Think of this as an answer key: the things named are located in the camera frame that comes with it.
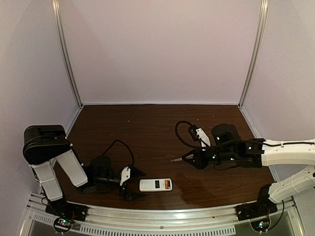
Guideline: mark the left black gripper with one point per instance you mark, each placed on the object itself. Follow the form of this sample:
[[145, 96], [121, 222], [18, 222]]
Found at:
[[129, 182]]

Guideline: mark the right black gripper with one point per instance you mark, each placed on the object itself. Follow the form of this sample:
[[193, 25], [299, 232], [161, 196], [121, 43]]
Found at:
[[200, 159]]

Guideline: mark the clear handle screwdriver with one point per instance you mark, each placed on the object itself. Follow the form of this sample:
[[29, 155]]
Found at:
[[180, 159]]

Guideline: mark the white remote control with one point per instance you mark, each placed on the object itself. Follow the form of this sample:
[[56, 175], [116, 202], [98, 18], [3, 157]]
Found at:
[[154, 185]]

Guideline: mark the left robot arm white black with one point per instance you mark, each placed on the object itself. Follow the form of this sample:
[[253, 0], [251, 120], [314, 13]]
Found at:
[[44, 144]]

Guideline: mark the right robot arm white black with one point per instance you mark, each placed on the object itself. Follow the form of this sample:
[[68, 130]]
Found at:
[[255, 153]]

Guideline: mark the left round circuit board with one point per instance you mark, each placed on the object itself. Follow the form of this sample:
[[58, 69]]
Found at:
[[62, 225]]

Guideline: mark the round circuit board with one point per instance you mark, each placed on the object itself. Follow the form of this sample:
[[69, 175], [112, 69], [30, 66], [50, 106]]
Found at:
[[62, 225], [261, 225]]

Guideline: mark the right round circuit board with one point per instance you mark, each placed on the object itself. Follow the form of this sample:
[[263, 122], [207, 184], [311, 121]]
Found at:
[[261, 225]]

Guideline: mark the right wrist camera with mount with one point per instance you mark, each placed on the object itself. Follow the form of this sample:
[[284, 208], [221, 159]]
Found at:
[[198, 135]]

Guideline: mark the front aluminium rail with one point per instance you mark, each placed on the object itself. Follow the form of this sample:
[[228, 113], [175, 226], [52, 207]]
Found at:
[[213, 221]]

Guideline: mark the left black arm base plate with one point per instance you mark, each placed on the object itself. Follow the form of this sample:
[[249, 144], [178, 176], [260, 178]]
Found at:
[[67, 210]]

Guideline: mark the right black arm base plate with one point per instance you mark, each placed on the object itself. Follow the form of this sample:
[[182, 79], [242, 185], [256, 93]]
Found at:
[[255, 209]]

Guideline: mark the right aluminium corner post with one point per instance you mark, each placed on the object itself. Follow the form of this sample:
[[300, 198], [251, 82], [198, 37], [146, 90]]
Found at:
[[262, 19]]

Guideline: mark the aluminium corner post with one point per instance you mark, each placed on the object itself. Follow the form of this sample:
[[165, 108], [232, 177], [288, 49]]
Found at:
[[65, 53], [262, 19]]

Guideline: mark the left aluminium corner post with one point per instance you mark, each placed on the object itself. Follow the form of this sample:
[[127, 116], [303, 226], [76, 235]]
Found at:
[[65, 53]]

